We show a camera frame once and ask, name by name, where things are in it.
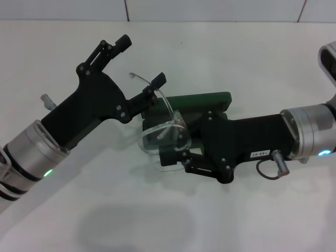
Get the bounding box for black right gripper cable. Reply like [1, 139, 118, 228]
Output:
[256, 159, 280, 181]

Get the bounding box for silver left wrist connector post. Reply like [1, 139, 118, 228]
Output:
[40, 94, 56, 111]

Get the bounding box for green glasses case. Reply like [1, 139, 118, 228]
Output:
[141, 91, 233, 148]

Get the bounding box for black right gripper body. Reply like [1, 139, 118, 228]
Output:
[198, 111, 299, 184]

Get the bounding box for silver wrist connector post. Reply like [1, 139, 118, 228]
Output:
[40, 94, 56, 111]
[272, 149, 290, 177]

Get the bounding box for silver right wrist connector post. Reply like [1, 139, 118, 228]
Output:
[272, 149, 290, 177]

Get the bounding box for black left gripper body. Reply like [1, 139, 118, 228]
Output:
[41, 61, 132, 151]

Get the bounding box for clear white glasses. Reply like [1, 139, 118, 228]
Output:
[128, 72, 192, 173]

